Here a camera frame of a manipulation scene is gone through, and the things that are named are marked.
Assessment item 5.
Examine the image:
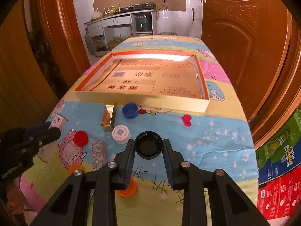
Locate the dark green air fryer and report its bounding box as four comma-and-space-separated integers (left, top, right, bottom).
135, 14, 152, 32

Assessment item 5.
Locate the floral clear lighter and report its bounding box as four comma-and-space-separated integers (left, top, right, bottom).
91, 140, 108, 171

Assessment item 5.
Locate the orange bottle cap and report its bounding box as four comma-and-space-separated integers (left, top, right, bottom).
115, 178, 138, 197

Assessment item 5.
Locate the yellow-orange bottle cap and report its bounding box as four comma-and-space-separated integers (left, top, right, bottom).
68, 164, 86, 177

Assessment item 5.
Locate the potted green plant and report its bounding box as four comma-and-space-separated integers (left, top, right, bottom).
108, 34, 128, 50

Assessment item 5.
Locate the white kitchen counter cabinet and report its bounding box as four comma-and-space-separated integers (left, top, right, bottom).
85, 10, 158, 57

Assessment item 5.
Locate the red bottle cap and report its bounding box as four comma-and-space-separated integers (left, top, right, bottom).
74, 130, 89, 147

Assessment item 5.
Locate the black gas stove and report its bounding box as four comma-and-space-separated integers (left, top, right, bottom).
121, 3, 157, 12

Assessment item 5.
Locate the blue bottle cap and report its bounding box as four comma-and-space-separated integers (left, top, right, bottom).
122, 103, 139, 119

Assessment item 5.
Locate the brown wooden door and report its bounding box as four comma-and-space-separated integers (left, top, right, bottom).
202, 0, 300, 147

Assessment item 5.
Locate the colourful cartoon tablecloth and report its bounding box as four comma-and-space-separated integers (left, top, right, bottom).
20, 36, 258, 225

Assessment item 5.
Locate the red drink carton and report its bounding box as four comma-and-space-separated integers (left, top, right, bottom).
257, 166, 300, 220

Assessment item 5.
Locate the grey gas cylinder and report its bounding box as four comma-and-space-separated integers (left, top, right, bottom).
84, 27, 94, 55

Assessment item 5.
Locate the orange cardboard tray box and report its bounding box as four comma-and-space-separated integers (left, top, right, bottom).
74, 50, 210, 113

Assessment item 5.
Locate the black bottle cap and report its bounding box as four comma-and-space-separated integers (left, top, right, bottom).
135, 131, 163, 160

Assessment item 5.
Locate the gold mirrored lighter box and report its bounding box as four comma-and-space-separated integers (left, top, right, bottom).
101, 105, 117, 132

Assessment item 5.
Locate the white bottle cap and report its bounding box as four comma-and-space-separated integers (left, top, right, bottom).
112, 125, 131, 144

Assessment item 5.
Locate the green beer carton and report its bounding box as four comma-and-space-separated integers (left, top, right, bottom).
256, 109, 300, 184

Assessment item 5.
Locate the white Hello Kitty lighter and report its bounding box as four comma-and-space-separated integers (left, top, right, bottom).
37, 114, 67, 163

